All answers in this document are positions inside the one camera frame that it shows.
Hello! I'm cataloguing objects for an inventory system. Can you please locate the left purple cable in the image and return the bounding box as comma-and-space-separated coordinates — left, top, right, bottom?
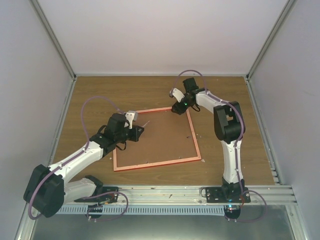
27, 96, 126, 221

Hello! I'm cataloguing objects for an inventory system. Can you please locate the purple cable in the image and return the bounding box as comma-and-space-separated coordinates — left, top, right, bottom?
172, 69, 247, 223
27, 96, 126, 221

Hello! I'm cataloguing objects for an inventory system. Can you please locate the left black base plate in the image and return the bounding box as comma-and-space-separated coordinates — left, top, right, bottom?
74, 186, 119, 204

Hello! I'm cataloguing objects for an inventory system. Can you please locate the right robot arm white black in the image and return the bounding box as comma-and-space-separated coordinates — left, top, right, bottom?
169, 77, 246, 203

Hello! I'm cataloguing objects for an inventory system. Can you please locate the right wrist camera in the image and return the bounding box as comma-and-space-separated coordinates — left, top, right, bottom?
169, 88, 185, 103

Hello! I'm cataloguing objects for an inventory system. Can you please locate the grey slotted cable duct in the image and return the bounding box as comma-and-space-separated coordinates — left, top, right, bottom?
57, 204, 225, 216

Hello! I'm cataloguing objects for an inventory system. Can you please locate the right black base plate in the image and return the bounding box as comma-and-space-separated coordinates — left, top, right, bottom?
200, 186, 251, 204

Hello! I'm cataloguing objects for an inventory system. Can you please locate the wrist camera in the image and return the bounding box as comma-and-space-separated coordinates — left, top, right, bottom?
169, 88, 185, 103
124, 110, 139, 129

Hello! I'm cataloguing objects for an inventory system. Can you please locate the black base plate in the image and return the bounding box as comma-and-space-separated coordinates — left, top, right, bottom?
74, 186, 119, 204
200, 186, 251, 204

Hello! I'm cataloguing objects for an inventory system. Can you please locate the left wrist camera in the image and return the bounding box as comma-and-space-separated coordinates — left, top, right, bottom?
124, 110, 139, 129

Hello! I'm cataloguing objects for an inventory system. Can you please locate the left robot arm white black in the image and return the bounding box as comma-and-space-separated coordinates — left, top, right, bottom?
23, 111, 144, 220

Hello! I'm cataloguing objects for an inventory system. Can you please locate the aluminium rail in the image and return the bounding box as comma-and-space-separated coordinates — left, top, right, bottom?
27, 184, 298, 205

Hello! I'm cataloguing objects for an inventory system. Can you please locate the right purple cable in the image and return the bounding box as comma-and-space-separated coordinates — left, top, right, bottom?
172, 69, 247, 223

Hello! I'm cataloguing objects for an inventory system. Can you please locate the red picture frame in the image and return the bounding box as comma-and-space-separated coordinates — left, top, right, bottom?
113, 107, 202, 172

